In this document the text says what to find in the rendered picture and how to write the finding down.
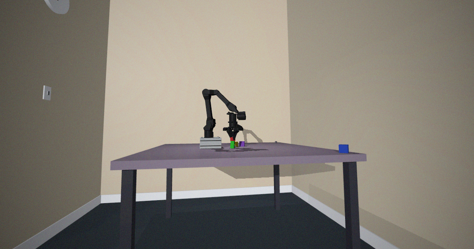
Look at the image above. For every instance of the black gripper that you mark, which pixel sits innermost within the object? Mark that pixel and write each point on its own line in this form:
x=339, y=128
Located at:
x=232, y=126

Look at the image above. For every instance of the blue cube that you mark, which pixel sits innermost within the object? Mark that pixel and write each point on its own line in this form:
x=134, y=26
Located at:
x=343, y=148

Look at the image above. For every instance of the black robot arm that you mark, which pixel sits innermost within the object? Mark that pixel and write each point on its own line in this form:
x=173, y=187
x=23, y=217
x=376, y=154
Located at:
x=210, y=122

